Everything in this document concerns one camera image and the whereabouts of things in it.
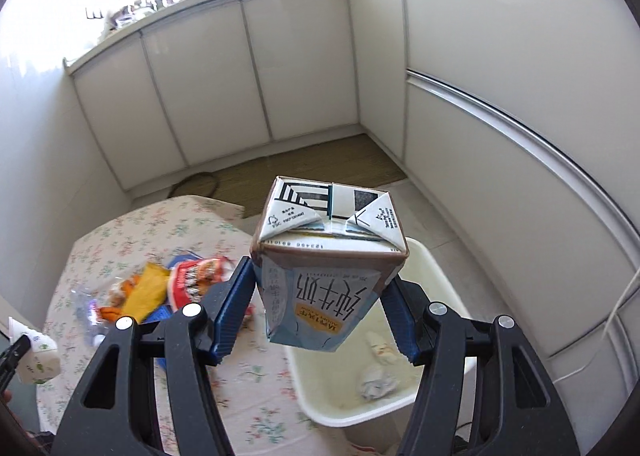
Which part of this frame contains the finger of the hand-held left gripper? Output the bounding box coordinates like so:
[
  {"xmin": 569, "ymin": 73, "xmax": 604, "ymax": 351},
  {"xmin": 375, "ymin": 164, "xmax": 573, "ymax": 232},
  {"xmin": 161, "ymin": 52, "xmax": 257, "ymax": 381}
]
[{"xmin": 0, "ymin": 334, "xmax": 32, "ymax": 377}]

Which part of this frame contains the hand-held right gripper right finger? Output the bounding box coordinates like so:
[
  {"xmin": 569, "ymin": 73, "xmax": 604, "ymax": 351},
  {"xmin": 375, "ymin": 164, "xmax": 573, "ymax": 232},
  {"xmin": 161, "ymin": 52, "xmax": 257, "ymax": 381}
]
[{"xmin": 382, "ymin": 278, "xmax": 581, "ymax": 456}]

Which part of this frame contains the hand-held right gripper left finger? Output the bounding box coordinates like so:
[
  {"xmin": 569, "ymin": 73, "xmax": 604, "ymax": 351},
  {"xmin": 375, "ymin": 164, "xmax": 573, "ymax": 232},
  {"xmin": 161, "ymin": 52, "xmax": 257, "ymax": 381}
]
[{"xmin": 51, "ymin": 256, "xmax": 258, "ymax": 456}]

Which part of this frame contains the white paper cup green print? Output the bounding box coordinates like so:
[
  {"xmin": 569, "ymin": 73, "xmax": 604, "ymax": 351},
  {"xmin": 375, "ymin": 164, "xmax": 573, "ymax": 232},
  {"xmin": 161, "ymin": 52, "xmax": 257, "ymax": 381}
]
[{"xmin": 7, "ymin": 317, "xmax": 62, "ymax": 387}]

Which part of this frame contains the red white snack packet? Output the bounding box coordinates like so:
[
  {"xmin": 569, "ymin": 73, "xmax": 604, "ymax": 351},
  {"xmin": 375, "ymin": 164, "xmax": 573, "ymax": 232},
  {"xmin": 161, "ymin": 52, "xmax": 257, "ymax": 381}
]
[{"xmin": 167, "ymin": 256, "xmax": 236, "ymax": 311}]

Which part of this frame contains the blue wrapper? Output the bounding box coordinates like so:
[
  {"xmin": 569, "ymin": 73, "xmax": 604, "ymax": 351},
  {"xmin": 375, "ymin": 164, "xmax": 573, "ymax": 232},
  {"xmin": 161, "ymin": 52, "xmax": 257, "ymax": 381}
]
[{"xmin": 166, "ymin": 251, "xmax": 198, "ymax": 271}]

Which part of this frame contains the clear plastic bag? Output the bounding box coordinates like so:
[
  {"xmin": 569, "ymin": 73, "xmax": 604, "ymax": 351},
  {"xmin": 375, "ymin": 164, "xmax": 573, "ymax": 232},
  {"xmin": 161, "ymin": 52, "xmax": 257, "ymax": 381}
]
[{"xmin": 65, "ymin": 286, "xmax": 116, "ymax": 341}]

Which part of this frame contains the white plastic bin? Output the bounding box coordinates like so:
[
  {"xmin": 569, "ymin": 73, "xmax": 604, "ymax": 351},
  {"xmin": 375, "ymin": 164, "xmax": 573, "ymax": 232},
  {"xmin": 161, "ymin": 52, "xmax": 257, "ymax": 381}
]
[{"xmin": 282, "ymin": 236, "xmax": 478, "ymax": 429}]

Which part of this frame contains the blue white milk carton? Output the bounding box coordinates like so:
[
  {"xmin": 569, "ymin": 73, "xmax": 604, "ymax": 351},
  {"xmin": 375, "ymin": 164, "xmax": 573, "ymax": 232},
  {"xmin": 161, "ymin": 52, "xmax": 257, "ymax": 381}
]
[{"xmin": 249, "ymin": 176, "xmax": 411, "ymax": 354}]

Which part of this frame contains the white yellow crumpled wrapper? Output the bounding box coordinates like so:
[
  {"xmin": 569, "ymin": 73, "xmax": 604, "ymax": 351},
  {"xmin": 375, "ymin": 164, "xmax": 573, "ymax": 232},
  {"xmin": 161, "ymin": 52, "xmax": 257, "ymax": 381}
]
[{"xmin": 364, "ymin": 331, "xmax": 401, "ymax": 366}]

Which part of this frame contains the crumpled white paper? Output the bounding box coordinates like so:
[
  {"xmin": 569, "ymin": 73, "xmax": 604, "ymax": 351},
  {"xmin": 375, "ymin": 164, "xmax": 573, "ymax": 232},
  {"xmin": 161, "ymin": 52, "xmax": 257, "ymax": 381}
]
[{"xmin": 357, "ymin": 363, "xmax": 401, "ymax": 402}]

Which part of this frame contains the orange snack wrapper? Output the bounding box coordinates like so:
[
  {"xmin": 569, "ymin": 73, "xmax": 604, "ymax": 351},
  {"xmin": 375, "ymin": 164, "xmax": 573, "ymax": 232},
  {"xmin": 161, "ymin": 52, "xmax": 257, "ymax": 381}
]
[{"xmin": 97, "ymin": 276, "xmax": 141, "ymax": 324}]

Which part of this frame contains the floral tablecloth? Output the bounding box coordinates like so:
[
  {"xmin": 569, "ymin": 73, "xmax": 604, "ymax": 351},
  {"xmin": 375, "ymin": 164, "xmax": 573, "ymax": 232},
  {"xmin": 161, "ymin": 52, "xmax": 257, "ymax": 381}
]
[{"xmin": 37, "ymin": 195, "xmax": 321, "ymax": 456}]

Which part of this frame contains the dark oval hoop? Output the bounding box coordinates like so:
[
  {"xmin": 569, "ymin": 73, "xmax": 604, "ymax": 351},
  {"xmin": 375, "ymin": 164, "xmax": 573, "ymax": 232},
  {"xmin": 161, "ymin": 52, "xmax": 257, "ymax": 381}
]
[{"xmin": 167, "ymin": 172, "xmax": 221, "ymax": 199}]

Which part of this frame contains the woven floor mat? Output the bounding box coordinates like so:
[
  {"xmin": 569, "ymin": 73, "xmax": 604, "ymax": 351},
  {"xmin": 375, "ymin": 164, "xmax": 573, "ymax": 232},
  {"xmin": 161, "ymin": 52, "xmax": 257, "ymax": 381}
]
[{"xmin": 167, "ymin": 133, "xmax": 408, "ymax": 219}]

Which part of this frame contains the white cabinet with narrow doors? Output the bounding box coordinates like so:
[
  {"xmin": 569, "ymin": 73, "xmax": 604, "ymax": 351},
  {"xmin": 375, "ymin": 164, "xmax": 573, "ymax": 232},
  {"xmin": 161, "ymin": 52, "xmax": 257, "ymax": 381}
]
[{"xmin": 62, "ymin": 0, "xmax": 371, "ymax": 191}]

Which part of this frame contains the white cabinet with wide drawers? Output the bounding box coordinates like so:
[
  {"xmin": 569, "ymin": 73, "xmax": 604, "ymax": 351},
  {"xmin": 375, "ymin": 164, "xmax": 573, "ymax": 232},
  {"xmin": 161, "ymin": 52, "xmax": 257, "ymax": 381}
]
[{"xmin": 345, "ymin": 0, "xmax": 640, "ymax": 387}]

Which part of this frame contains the dish rack with dishes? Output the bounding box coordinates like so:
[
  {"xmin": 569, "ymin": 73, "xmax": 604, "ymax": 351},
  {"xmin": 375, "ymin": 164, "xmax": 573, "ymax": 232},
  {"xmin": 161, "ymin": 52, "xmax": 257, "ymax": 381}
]
[{"xmin": 85, "ymin": 0, "xmax": 173, "ymax": 31}]

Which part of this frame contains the black cable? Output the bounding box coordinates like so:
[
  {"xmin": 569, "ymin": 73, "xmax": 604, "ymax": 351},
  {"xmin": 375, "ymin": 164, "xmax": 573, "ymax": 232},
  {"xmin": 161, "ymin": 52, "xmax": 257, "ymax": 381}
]
[{"xmin": 452, "ymin": 421, "xmax": 476, "ymax": 456}]

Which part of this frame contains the white cable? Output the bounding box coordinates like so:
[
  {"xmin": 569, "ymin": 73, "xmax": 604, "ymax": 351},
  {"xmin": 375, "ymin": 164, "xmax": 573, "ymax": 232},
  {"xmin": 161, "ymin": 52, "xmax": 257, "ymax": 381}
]
[{"xmin": 552, "ymin": 268, "xmax": 640, "ymax": 382}]

